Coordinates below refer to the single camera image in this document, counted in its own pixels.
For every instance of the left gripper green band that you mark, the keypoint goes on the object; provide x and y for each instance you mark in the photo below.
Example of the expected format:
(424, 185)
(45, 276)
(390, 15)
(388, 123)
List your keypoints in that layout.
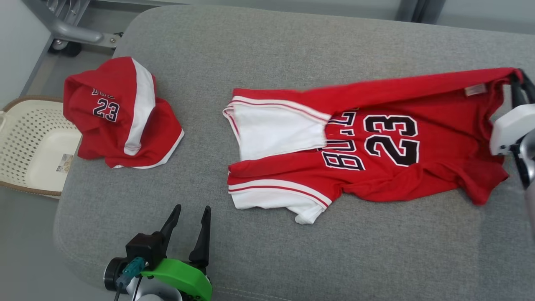
(188, 278)

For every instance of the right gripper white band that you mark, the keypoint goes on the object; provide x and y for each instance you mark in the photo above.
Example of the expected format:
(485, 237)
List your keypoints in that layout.
(510, 129)

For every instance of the red number 23 jersey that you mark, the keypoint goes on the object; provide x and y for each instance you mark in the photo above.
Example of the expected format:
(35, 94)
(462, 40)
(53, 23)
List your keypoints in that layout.
(439, 125)

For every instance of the red shorts with white stripe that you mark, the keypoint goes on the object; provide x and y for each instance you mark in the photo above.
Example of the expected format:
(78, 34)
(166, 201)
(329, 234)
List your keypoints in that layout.
(108, 138)

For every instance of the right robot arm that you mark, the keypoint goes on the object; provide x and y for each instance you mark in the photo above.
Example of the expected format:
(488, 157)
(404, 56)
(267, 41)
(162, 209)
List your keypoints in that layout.
(528, 167)

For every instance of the cream plastic laundry basket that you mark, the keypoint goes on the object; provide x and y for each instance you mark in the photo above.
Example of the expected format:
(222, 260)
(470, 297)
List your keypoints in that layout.
(37, 159)

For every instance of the black caster wheel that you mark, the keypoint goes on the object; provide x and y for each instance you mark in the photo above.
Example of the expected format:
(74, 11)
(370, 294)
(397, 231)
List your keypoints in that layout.
(69, 48)

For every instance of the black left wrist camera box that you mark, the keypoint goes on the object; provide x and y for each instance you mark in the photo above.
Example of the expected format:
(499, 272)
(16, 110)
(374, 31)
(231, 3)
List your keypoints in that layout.
(144, 248)

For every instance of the grey metal cart frame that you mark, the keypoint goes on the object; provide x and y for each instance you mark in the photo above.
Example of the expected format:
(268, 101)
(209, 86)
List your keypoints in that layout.
(71, 31)

